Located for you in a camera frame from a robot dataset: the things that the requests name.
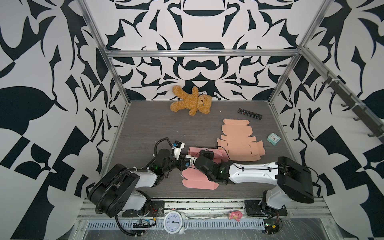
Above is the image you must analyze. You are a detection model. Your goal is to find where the pink cardboard box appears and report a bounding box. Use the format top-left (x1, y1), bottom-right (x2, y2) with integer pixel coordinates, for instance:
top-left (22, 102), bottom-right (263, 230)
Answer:
top-left (181, 148), bottom-right (228, 190)

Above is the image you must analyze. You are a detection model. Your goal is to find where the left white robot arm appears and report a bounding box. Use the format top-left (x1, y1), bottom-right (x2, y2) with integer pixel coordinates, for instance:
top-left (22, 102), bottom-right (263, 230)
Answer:
top-left (87, 137), bottom-right (188, 237)

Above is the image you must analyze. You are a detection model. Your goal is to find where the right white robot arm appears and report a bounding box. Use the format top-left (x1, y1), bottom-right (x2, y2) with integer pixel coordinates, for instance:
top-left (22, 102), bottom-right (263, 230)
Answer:
top-left (190, 151), bottom-right (315, 211)

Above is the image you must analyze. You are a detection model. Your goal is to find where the peach flat cardboard box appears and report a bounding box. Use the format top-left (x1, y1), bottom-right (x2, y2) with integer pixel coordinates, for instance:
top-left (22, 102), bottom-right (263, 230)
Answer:
top-left (217, 119), bottom-right (266, 162)

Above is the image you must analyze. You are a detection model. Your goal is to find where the small pink toy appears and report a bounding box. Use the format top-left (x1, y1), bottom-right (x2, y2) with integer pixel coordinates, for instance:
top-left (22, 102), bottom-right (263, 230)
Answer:
top-left (229, 211), bottom-right (243, 222)

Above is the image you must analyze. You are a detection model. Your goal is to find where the white round alarm clock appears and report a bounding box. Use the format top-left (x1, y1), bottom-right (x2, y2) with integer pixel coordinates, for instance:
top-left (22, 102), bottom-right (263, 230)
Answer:
top-left (163, 210), bottom-right (189, 235)

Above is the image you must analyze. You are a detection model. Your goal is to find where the small teal alarm clock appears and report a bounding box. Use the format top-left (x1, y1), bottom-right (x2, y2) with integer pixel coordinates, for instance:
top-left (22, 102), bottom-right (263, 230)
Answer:
top-left (267, 133), bottom-right (281, 146)

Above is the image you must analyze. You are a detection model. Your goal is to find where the black remote control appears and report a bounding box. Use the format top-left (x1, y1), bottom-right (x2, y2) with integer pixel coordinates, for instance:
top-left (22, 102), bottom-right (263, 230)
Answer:
top-left (238, 108), bottom-right (263, 120)

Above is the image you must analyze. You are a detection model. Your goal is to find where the brown teddy bear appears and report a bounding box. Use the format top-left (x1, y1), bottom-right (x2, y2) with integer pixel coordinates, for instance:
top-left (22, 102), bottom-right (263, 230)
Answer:
top-left (170, 86), bottom-right (212, 116)

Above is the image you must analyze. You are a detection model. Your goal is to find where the green circuit board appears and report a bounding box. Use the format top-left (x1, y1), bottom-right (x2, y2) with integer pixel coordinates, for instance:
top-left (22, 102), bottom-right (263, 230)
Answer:
top-left (262, 220), bottom-right (281, 236)

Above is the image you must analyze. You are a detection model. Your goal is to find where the white slotted cable duct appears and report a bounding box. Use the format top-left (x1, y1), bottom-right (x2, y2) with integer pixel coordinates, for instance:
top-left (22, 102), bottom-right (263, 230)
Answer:
top-left (87, 219), bottom-right (265, 231)

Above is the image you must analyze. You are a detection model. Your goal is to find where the grey wall hook rail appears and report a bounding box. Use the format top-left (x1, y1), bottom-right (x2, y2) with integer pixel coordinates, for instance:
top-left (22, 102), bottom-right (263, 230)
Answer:
top-left (322, 71), bottom-right (384, 144)

